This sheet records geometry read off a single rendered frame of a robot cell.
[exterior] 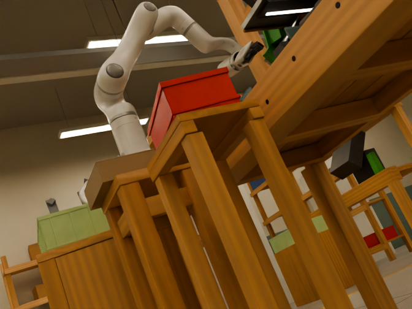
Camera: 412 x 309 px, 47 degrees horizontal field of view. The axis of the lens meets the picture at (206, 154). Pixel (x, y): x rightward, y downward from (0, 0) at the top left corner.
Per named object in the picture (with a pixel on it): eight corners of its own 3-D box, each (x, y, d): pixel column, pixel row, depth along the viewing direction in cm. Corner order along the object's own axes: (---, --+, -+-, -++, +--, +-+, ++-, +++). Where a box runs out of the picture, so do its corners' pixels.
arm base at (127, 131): (125, 156, 176) (109, 112, 181) (110, 176, 191) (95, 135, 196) (169, 148, 187) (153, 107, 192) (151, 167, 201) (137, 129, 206)
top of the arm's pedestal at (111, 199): (119, 185, 164) (115, 175, 165) (103, 215, 191) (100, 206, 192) (199, 164, 179) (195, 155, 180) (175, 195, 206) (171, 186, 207)
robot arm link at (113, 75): (116, 107, 201) (123, 87, 187) (89, 95, 199) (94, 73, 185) (157, 27, 226) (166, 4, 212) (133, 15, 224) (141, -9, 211)
